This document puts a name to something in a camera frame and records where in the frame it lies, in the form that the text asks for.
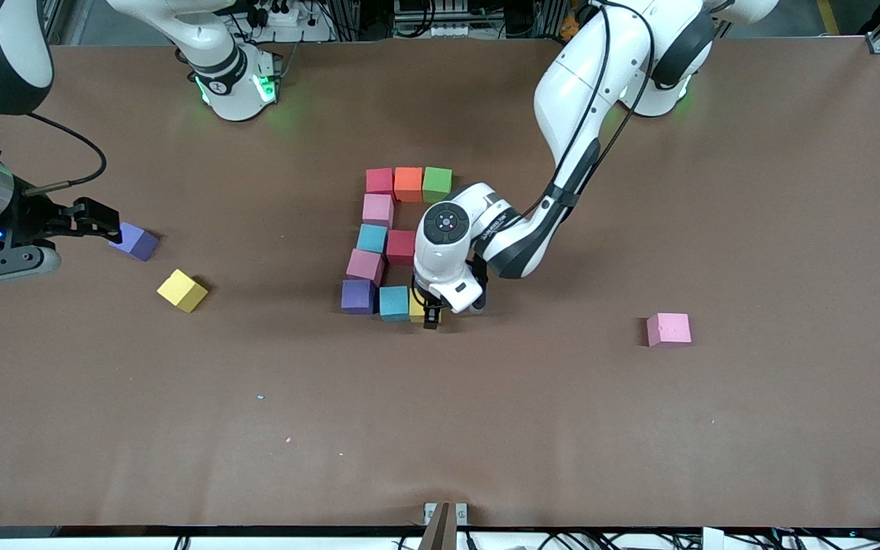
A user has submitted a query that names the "purple foam cube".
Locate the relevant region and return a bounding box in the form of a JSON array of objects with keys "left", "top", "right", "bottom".
[
  {"left": 110, "top": 222, "right": 160, "bottom": 263},
  {"left": 341, "top": 279, "right": 377, "bottom": 315}
]

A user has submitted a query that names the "blue foam cube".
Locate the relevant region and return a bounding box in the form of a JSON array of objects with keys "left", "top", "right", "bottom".
[
  {"left": 378, "top": 286, "right": 411, "bottom": 323},
  {"left": 356, "top": 223, "right": 389, "bottom": 257}
]

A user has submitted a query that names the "pink foam cube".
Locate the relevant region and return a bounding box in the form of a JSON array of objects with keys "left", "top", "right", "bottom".
[
  {"left": 346, "top": 249, "right": 387, "bottom": 287},
  {"left": 646, "top": 312, "right": 692, "bottom": 349},
  {"left": 363, "top": 193, "right": 396, "bottom": 228}
]

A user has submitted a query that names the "white power strip with plugs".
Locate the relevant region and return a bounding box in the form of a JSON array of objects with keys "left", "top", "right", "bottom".
[{"left": 253, "top": 2, "right": 311, "bottom": 28}]

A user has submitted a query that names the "green foam cube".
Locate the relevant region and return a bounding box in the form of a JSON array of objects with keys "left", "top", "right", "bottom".
[{"left": 422, "top": 167, "right": 454, "bottom": 205}]

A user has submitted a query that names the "orange foam cube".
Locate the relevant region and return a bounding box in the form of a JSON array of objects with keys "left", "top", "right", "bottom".
[{"left": 394, "top": 167, "right": 424, "bottom": 203}]

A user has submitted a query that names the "long white socket strip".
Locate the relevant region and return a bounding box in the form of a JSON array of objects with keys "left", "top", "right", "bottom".
[{"left": 409, "top": 21, "right": 479, "bottom": 38}]

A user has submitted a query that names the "yellow foam cube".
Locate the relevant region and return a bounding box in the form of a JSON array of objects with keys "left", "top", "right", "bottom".
[
  {"left": 409, "top": 294, "right": 445, "bottom": 324},
  {"left": 156, "top": 268, "right": 209, "bottom": 314}
]

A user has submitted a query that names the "metal bracket with wooden post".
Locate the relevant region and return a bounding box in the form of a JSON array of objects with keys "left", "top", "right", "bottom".
[{"left": 423, "top": 501, "right": 469, "bottom": 550}]

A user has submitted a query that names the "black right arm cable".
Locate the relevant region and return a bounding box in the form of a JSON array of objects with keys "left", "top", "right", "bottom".
[{"left": 24, "top": 112, "right": 108, "bottom": 192}]

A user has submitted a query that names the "brown paper table cover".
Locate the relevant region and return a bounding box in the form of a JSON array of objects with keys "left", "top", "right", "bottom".
[{"left": 0, "top": 37, "right": 880, "bottom": 529}]

